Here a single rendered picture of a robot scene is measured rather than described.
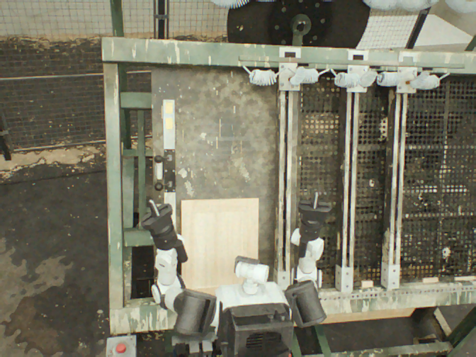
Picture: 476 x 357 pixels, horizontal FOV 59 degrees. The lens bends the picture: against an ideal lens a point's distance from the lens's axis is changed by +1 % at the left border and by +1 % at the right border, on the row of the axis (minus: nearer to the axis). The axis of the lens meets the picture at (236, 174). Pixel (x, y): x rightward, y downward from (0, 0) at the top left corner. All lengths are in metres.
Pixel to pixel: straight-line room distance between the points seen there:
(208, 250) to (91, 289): 1.40
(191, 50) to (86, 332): 1.99
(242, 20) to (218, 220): 1.07
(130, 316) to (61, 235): 1.64
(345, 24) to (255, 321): 1.71
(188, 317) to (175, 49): 1.10
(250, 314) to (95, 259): 2.07
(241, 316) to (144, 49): 1.15
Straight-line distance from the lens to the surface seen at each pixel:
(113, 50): 1.91
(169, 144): 1.93
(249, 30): 2.41
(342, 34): 2.58
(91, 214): 3.72
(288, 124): 2.01
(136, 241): 2.07
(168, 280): 1.78
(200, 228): 2.02
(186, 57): 1.91
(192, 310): 1.57
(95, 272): 3.35
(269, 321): 1.51
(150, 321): 2.11
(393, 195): 2.27
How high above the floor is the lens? 2.69
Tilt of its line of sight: 41 degrees down
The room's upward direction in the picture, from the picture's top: 9 degrees clockwise
